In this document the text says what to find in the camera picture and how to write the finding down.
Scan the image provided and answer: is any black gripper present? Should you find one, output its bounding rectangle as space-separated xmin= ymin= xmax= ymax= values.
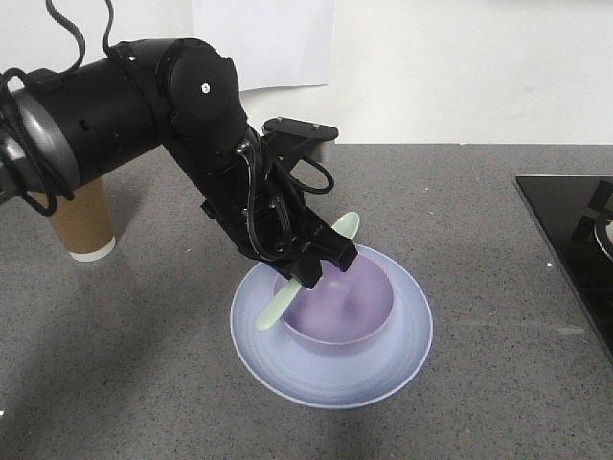
xmin=186 ymin=127 xmax=358 ymax=288

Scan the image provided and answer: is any pale green plastic spoon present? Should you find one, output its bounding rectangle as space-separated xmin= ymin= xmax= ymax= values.
xmin=255 ymin=211 xmax=360 ymax=331

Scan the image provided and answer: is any purple plastic bowl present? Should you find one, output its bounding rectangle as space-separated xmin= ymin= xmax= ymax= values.
xmin=282 ymin=254 xmax=395 ymax=345

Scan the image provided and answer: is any brown paper cup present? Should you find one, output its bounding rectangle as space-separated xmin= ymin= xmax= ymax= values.
xmin=49 ymin=178 xmax=116 ymax=263

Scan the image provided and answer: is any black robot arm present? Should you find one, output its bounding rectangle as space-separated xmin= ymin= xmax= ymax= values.
xmin=1 ymin=38 xmax=357 ymax=288

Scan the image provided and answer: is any light blue plastic plate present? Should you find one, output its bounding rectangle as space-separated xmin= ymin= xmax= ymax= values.
xmin=230 ymin=245 xmax=433 ymax=409

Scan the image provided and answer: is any white paper sheet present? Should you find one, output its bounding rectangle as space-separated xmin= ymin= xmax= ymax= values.
xmin=193 ymin=0 xmax=335 ymax=91

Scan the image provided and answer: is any black glass gas hob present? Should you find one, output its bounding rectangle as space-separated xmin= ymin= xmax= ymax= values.
xmin=515 ymin=174 xmax=612 ymax=357

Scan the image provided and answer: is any steel gas burner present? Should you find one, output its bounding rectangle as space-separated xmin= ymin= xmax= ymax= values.
xmin=594 ymin=216 xmax=613 ymax=261

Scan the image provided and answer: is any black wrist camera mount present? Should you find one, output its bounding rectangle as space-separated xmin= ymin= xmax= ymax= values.
xmin=262 ymin=117 xmax=339 ymax=171

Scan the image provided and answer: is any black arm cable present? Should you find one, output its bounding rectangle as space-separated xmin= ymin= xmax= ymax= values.
xmin=0 ymin=0 xmax=116 ymax=218

